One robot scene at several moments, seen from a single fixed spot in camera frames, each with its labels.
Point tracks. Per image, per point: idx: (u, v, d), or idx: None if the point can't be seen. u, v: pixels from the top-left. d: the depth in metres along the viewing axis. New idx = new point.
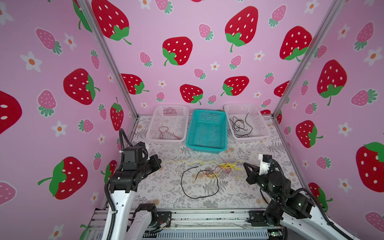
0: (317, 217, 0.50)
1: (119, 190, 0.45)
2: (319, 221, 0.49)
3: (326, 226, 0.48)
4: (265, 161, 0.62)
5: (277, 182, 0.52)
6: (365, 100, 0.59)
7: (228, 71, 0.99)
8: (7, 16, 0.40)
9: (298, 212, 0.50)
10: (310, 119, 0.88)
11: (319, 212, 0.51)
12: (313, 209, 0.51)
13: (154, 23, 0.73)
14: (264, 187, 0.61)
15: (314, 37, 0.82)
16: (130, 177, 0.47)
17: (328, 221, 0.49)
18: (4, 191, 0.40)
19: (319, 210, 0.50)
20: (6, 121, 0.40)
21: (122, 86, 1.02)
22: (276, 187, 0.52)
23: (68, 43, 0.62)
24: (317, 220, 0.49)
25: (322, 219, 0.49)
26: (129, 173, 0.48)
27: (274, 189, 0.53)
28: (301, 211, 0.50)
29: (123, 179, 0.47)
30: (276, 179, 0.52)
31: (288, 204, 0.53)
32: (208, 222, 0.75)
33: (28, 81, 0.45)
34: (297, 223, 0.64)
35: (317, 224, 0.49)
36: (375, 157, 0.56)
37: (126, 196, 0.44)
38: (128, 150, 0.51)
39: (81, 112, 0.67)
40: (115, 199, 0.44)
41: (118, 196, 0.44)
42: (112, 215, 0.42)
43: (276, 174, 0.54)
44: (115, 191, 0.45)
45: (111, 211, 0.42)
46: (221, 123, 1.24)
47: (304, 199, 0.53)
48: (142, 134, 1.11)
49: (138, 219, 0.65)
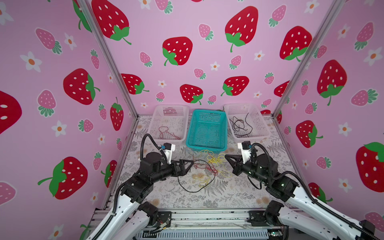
0: (302, 196, 0.49)
1: (126, 196, 0.48)
2: (304, 200, 0.49)
3: (311, 205, 0.47)
4: (246, 148, 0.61)
5: (264, 163, 0.52)
6: (365, 100, 0.59)
7: (228, 71, 0.99)
8: (7, 15, 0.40)
9: (282, 193, 0.51)
10: (310, 119, 0.88)
11: (304, 192, 0.50)
12: (297, 189, 0.51)
13: (154, 22, 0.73)
14: (252, 174, 0.60)
15: (314, 38, 0.82)
16: (141, 189, 0.50)
17: (312, 199, 0.48)
18: (4, 191, 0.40)
19: (303, 190, 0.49)
20: (6, 121, 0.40)
21: (122, 86, 1.02)
22: (263, 168, 0.52)
23: (68, 43, 0.62)
24: (301, 199, 0.49)
25: (307, 198, 0.49)
26: (142, 185, 0.51)
27: (261, 171, 0.54)
28: (285, 192, 0.51)
29: (135, 188, 0.50)
30: (264, 161, 0.52)
31: (273, 186, 0.53)
32: (208, 222, 0.75)
33: (28, 81, 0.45)
34: (293, 216, 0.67)
35: (301, 203, 0.48)
36: (375, 157, 0.56)
37: (129, 205, 0.47)
38: (147, 161, 0.51)
39: (81, 113, 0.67)
40: (119, 203, 0.47)
41: (122, 201, 0.48)
42: (110, 215, 0.45)
43: (263, 156, 0.54)
44: (124, 194, 0.49)
45: (111, 212, 0.46)
46: (221, 123, 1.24)
47: (289, 181, 0.53)
48: (142, 134, 1.11)
49: (133, 221, 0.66)
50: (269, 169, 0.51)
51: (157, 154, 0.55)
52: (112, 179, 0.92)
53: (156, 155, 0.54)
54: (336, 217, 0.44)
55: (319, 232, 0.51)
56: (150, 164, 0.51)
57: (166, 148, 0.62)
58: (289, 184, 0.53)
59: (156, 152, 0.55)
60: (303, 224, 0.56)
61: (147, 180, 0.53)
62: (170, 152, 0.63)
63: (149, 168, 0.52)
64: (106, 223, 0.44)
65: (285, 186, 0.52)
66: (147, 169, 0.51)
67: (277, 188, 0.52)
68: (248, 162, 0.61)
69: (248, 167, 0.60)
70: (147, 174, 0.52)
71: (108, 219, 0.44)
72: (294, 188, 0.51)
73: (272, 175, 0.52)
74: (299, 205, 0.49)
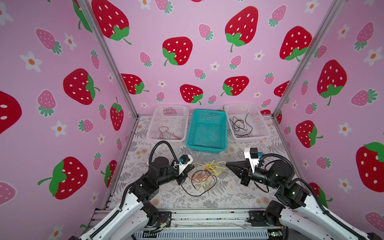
0: (313, 206, 0.48)
1: (134, 195, 0.51)
2: (315, 210, 0.47)
3: (321, 216, 0.47)
4: (255, 158, 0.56)
5: (281, 171, 0.48)
6: (365, 100, 0.59)
7: (228, 71, 0.99)
8: (7, 15, 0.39)
9: (292, 201, 0.50)
10: (310, 119, 0.88)
11: (315, 202, 0.49)
12: (308, 198, 0.50)
13: (154, 22, 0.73)
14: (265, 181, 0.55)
15: (314, 38, 0.82)
16: (147, 191, 0.53)
17: (323, 209, 0.48)
18: (4, 191, 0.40)
19: (314, 199, 0.49)
20: (6, 121, 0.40)
21: (122, 86, 1.02)
22: (279, 176, 0.48)
23: (68, 43, 0.62)
24: (313, 209, 0.48)
25: (318, 209, 0.48)
26: (149, 187, 0.54)
27: (275, 178, 0.50)
28: (295, 200, 0.49)
29: (142, 189, 0.53)
30: (281, 169, 0.48)
31: (285, 193, 0.51)
32: (208, 222, 0.75)
33: (28, 81, 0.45)
34: (295, 220, 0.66)
35: (312, 213, 0.47)
36: (375, 157, 0.56)
37: (135, 203, 0.50)
38: (154, 165, 0.53)
39: (81, 112, 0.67)
40: (126, 200, 0.50)
41: (130, 198, 0.51)
42: (116, 210, 0.48)
43: (281, 164, 0.49)
44: (131, 192, 0.52)
45: (118, 207, 0.48)
46: (221, 123, 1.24)
47: (299, 189, 0.52)
48: (142, 134, 1.11)
49: (133, 219, 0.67)
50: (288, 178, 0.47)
51: (165, 159, 0.57)
52: (112, 179, 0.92)
53: (165, 160, 0.56)
54: (347, 230, 0.44)
55: (321, 238, 0.52)
56: (157, 169, 0.53)
57: (183, 163, 0.66)
58: (300, 192, 0.51)
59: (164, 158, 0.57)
60: (304, 228, 0.57)
61: (155, 184, 0.56)
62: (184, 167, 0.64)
63: (155, 173, 0.54)
64: (112, 217, 0.46)
65: (296, 194, 0.50)
66: (154, 173, 0.53)
67: (287, 196, 0.50)
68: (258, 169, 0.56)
69: (259, 174, 0.55)
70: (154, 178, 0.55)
71: (115, 213, 0.47)
72: (305, 197, 0.50)
73: (287, 183, 0.49)
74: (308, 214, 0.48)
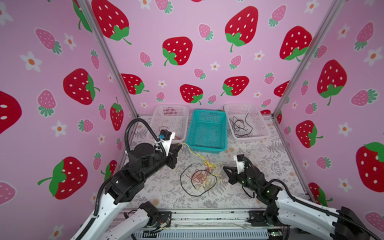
0: (284, 196, 0.57)
1: (110, 196, 0.41)
2: (286, 200, 0.55)
3: (292, 203, 0.54)
4: (240, 161, 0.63)
5: (251, 174, 0.61)
6: (365, 100, 0.59)
7: (228, 71, 0.99)
8: (7, 15, 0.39)
9: (270, 200, 0.59)
10: (310, 119, 0.88)
11: (286, 193, 0.57)
12: (281, 192, 0.59)
13: (154, 22, 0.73)
14: (245, 184, 0.69)
15: (314, 38, 0.82)
16: (126, 187, 0.41)
17: (293, 198, 0.55)
18: (4, 191, 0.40)
19: (286, 191, 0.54)
20: (6, 121, 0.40)
21: (122, 86, 1.02)
22: (251, 179, 0.61)
23: (68, 42, 0.62)
24: (283, 199, 0.56)
25: (289, 198, 0.55)
26: (129, 182, 0.42)
27: (251, 182, 0.63)
28: (272, 198, 0.58)
29: (120, 185, 0.42)
30: (251, 172, 0.62)
31: (262, 194, 0.62)
32: (208, 222, 0.75)
33: (28, 81, 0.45)
34: (291, 215, 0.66)
35: (284, 203, 0.55)
36: (375, 157, 0.56)
37: (112, 207, 0.40)
38: (134, 155, 0.41)
39: (81, 112, 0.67)
40: (102, 203, 0.41)
41: (106, 201, 0.41)
42: (91, 218, 0.40)
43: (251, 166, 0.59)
44: (107, 193, 0.41)
45: (93, 215, 0.40)
46: (221, 123, 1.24)
47: (274, 187, 0.62)
48: (142, 134, 1.11)
49: (133, 218, 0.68)
50: (256, 179, 0.61)
51: (147, 147, 0.43)
52: None
53: (147, 148, 0.43)
54: (315, 209, 0.49)
55: (317, 228, 0.51)
56: (138, 158, 0.41)
57: (165, 138, 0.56)
58: (275, 190, 0.61)
59: (147, 146, 0.44)
60: (300, 222, 0.56)
61: (137, 177, 0.44)
62: (168, 143, 0.56)
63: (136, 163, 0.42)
64: (86, 227, 0.39)
65: (270, 192, 0.61)
66: (135, 165, 0.42)
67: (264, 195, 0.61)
68: (243, 173, 0.71)
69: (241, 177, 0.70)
70: (137, 170, 0.43)
71: (89, 222, 0.39)
72: (278, 192, 0.59)
73: (260, 184, 0.61)
74: (283, 205, 0.56)
